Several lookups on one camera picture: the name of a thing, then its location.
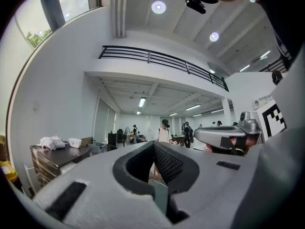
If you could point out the person's right hand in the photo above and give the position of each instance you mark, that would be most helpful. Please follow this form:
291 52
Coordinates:
237 142

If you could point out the group of ceiling tube lights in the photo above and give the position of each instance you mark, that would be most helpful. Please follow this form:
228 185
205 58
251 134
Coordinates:
142 102

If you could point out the white crumpled cloth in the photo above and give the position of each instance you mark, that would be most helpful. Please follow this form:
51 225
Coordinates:
51 142

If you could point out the clear plastic storage bin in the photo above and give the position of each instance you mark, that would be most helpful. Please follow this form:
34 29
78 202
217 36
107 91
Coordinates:
98 148

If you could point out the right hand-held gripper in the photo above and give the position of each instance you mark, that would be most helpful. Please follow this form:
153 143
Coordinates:
271 120

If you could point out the small brown box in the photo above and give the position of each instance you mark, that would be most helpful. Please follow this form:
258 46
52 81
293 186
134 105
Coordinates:
87 141

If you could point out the black balcony railing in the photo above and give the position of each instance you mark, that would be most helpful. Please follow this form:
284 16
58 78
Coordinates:
148 57

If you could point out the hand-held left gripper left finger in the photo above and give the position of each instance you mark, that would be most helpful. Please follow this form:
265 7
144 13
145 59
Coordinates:
95 199

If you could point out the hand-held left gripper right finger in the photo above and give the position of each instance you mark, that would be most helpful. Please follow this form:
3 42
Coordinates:
214 187

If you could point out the black ribbed shirt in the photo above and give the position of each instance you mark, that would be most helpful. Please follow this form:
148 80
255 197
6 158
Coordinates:
286 13

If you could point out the white pull-out drawer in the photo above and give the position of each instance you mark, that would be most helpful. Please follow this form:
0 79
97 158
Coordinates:
68 168

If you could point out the white plastic tray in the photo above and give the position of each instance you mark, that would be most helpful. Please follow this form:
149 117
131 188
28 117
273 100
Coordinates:
75 142

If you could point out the black head-mounted camera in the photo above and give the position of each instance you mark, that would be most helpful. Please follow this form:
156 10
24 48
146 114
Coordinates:
195 5

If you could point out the black cabinet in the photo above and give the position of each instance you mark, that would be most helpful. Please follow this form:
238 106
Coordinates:
112 141

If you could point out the white ceiling conduit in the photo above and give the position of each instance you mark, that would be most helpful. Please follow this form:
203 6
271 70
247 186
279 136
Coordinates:
119 8

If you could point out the black bin with yellow lid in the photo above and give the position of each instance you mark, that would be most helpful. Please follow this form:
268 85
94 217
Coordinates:
9 173

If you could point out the round ceiling light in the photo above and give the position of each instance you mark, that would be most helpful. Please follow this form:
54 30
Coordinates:
158 7
214 36

